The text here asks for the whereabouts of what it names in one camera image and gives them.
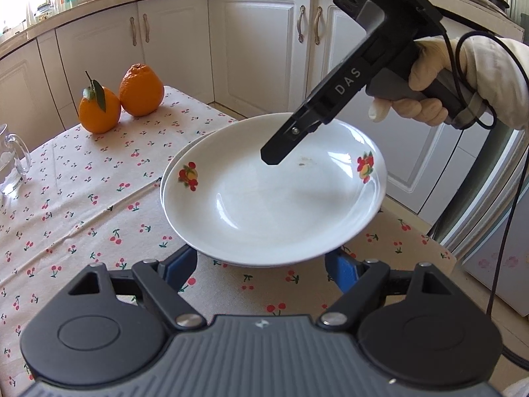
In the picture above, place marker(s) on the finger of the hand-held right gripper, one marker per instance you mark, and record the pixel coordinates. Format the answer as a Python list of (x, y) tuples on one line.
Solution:
[(285, 140)]

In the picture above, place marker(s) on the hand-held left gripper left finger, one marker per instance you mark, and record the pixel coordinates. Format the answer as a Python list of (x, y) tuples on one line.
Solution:
[(182, 266)]

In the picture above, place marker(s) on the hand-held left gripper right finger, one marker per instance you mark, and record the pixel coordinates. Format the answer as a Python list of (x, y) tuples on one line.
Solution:
[(341, 271)]

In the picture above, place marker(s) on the white plate fruit print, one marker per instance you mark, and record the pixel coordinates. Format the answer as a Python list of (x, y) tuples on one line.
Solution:
[(268, 198), (162, 192)]

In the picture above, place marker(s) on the person's right forearm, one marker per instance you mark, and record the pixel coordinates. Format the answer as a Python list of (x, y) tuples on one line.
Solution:
[(512, 82)]

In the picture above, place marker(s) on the person's right hand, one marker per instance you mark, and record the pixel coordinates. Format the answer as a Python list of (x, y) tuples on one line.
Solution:
[(434, 56)]

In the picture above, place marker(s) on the cherry print tablecloth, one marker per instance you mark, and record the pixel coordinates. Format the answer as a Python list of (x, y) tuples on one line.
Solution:
[(103, 215)]

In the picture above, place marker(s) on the white kitchen cabinets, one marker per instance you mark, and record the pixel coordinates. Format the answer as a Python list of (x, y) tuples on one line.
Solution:
[(256, 49)]

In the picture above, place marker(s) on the silver refrigerator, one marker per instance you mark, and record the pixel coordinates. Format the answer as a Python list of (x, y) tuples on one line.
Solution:
[(467, 215)]

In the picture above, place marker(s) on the bumpy orange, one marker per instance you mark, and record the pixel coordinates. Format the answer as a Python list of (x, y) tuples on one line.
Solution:
[(140, 91)]

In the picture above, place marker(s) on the orange with green leaf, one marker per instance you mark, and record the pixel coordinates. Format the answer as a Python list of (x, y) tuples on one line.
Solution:
[(97, 111)]

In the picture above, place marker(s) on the glass mug with water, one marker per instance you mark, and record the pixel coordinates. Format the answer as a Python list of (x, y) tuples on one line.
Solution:
[(10, 161)]

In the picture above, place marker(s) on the glass jar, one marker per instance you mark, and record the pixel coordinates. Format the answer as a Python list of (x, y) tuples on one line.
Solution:
[(43, 13)]

